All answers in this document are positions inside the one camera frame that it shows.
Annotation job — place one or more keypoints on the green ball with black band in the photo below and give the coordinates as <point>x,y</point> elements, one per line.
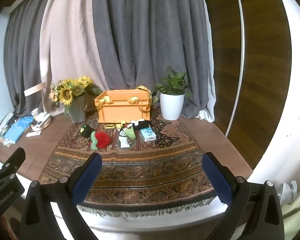
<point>86,130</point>

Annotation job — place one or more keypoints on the blue tissue packet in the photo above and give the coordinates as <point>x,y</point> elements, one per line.
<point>148,134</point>

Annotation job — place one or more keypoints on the wide grey curtain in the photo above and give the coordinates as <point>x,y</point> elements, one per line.
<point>152,37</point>

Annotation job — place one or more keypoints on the dark wooden door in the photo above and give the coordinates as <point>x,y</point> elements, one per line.
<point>260,67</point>

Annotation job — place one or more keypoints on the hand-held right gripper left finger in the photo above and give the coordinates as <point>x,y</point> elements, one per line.
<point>87,178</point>

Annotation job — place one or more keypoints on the grey ribbed vase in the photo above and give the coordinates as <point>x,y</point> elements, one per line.
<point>77,110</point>

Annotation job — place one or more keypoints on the green and white plush toy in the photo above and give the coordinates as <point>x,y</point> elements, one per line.
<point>129,133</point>

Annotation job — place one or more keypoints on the crumpled white paper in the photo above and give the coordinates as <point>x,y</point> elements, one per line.
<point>287,190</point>

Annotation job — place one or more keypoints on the light green cloth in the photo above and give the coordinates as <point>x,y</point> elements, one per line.
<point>296,212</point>

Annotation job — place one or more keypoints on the narrow grey curtain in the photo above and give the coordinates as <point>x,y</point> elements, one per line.
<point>22,62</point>

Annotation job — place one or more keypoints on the white door trim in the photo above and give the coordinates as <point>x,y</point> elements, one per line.
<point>242,55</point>

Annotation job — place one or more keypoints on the pale beige curtain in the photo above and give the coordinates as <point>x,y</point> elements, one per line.
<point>70,42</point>

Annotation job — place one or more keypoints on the white sheer curtain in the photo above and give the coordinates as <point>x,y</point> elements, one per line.
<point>209,100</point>

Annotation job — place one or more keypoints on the white boards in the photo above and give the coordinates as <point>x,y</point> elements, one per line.
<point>2,125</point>

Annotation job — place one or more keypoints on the pale wooden strip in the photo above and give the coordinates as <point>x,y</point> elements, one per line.
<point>33,89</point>

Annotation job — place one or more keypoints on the sunflower bouquet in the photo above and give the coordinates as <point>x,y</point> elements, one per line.
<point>66,92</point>

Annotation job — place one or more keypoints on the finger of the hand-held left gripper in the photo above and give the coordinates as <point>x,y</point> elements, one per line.
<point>13,157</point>

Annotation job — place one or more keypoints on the blue cloth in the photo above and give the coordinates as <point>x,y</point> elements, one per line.
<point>17,127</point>

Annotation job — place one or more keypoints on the green plant in white pot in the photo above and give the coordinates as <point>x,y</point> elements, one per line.
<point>172,105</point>

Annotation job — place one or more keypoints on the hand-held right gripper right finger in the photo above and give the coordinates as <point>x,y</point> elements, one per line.
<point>218,180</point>

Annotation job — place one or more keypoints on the patterned brown rug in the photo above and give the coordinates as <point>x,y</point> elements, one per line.
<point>140,165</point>

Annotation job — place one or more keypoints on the orange plastic crate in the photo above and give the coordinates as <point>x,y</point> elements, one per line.
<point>125,110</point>

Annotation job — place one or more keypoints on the small white packet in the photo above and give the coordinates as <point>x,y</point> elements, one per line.
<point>124,142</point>

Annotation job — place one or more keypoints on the small yellow toy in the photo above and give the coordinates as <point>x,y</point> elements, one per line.
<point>120,125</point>

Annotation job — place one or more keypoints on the yellow measuring tape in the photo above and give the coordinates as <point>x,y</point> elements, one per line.
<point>143,88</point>

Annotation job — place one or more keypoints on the small white flat box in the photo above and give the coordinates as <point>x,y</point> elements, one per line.
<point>33,134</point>

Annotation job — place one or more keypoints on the white tape dispenser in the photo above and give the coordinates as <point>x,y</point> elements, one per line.
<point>41,122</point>

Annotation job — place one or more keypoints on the black and white plush toy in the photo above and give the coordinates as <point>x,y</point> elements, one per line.
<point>141,124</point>

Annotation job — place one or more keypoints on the red fluffy plush toy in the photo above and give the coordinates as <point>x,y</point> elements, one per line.
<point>103,139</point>

